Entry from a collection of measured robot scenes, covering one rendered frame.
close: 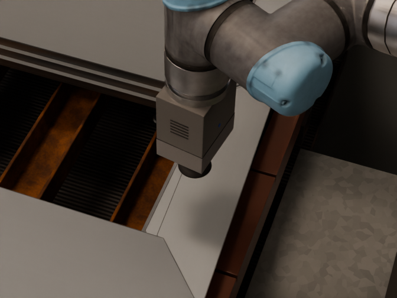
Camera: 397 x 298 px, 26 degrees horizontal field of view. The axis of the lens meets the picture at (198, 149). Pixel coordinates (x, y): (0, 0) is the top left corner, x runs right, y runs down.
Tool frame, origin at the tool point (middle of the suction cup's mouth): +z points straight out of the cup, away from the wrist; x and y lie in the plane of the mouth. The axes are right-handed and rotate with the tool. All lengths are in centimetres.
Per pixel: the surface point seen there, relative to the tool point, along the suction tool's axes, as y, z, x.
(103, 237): 9.7, 10.3, -8.5
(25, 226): 13.2, 10.5, -18.6
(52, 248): 14.4, 10.5, -13.4
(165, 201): 0.6, 10.1, -4.1
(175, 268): 9.2, 10.1, 2.4
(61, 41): -18.4, 9.7, -34.5
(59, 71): -15.5, 13.2, -33.3
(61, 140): -13.4, 28.4, -33.2
